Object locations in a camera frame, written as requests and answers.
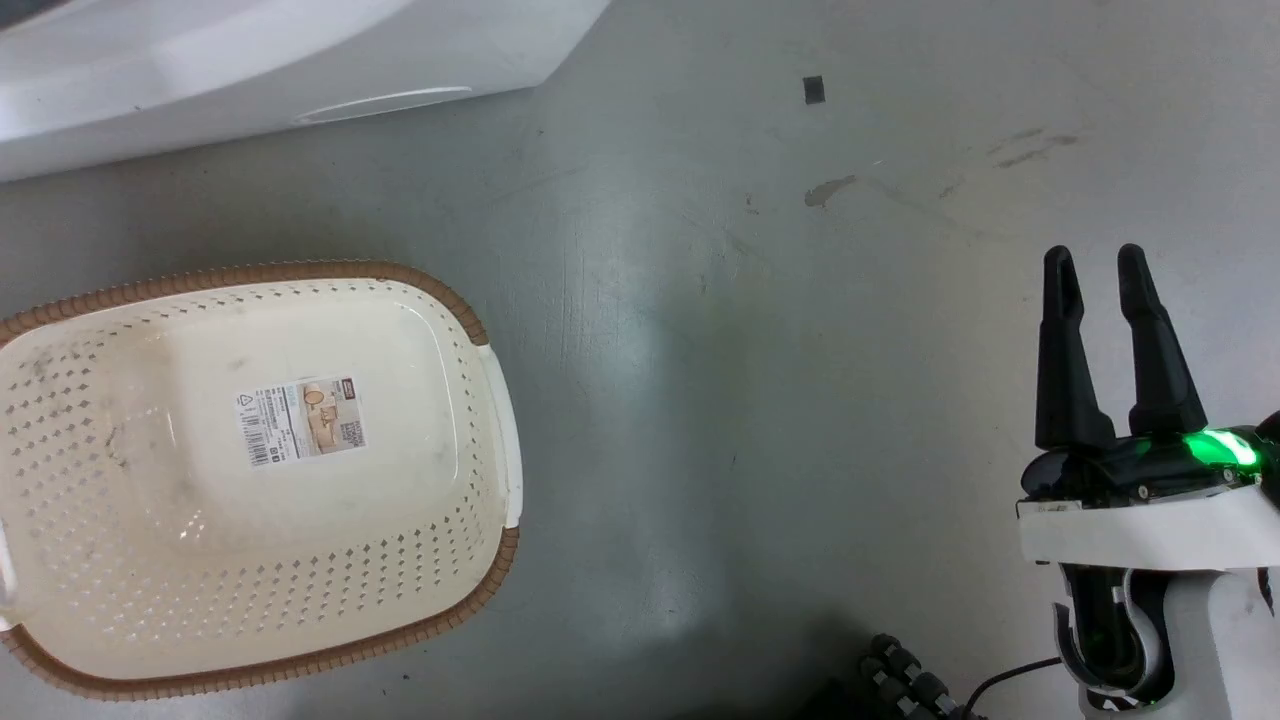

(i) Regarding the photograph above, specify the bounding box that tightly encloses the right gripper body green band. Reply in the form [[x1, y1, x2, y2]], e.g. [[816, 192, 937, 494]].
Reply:
[[1017, 426, 1280, 571]]

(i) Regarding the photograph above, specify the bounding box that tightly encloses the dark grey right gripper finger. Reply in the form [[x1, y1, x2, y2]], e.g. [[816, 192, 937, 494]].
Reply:
[[1034, 246, 1117, 452], [1117, 244, 1209, 438]]

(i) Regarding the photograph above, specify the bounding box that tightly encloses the cream perforated laundry basket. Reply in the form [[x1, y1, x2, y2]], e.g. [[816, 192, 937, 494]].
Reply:
[[0, 261, 524, 701]]

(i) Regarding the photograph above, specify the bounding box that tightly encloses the white washing machine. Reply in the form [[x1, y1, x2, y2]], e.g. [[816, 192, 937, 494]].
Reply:
[[0, 0, 611, 184]]

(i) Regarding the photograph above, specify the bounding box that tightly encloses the printed product label sticker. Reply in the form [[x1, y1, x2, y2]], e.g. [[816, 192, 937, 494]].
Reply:
[[235, 376, 367, 469]]

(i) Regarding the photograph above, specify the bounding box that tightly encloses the thin black cable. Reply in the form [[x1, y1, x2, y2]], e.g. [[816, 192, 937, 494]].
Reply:
[[962, 656, 1063, 720]]

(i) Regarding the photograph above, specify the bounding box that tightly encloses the black corrugated cable conduit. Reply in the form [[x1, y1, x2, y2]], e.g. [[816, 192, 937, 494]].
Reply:
[[860, 634, 969, 720]]

